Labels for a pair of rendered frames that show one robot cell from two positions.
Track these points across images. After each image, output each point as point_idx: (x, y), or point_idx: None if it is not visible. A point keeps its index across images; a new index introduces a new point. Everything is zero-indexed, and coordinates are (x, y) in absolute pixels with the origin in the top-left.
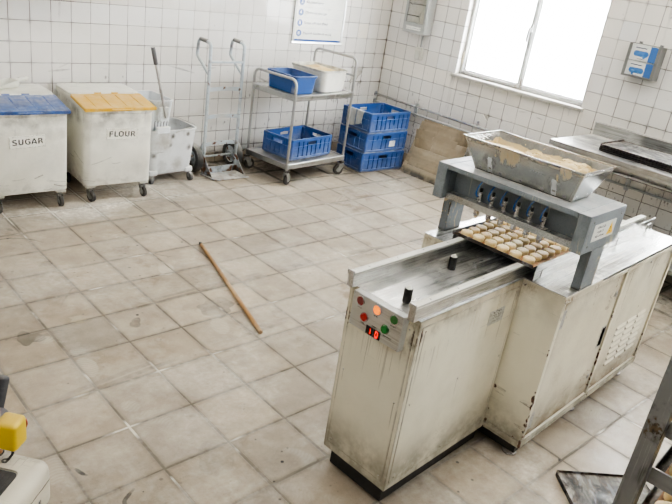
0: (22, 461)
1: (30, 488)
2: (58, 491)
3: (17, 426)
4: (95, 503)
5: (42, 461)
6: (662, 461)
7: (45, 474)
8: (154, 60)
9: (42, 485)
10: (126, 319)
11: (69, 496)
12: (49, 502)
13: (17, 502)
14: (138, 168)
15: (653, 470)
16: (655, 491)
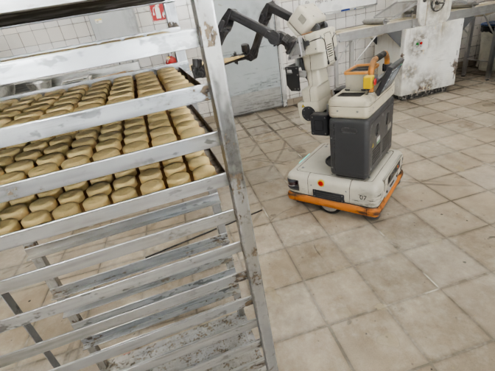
0: (366, 96)
1: (353, 101)
2: (493, 213)
3: (364, 77)
4: (487, 226)
5: (367, 99)
6: (182, 73)
7: (362, 102)
8: None
9: (359, 105)
10: None
11: (490, 217)
12: (482, 211)
13: (345, 100)
14: None
15: (177, 64)
16: (191, 110)
